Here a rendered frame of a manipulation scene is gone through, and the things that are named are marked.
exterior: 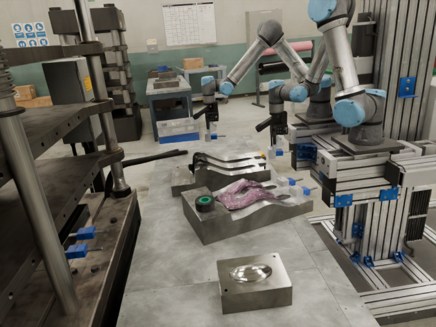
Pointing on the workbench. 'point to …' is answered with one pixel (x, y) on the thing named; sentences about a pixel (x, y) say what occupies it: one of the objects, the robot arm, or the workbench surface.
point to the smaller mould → (253, 283)
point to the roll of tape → (205, 204)
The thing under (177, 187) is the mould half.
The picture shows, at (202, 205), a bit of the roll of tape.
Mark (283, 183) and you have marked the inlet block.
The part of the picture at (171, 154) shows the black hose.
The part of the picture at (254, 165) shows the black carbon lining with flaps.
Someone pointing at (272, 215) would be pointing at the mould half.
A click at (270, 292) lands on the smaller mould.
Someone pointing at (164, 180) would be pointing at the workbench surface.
